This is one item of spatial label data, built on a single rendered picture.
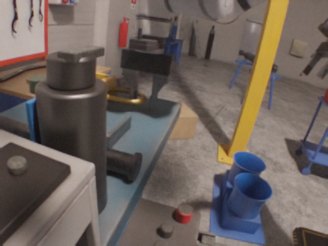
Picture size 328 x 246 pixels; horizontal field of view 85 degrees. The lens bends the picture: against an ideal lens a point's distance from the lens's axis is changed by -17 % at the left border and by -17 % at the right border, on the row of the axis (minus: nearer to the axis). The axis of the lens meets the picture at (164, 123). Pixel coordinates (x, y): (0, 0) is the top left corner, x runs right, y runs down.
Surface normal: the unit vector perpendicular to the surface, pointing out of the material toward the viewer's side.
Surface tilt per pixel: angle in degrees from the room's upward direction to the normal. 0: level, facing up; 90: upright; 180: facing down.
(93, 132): 90
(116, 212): 0
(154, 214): 0
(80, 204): 90
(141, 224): 0
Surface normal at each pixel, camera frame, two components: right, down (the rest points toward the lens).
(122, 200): 0.14, -0.89
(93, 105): 0.83, 0.35
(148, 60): -0.22, 0.41
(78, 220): 0.96, 0.23
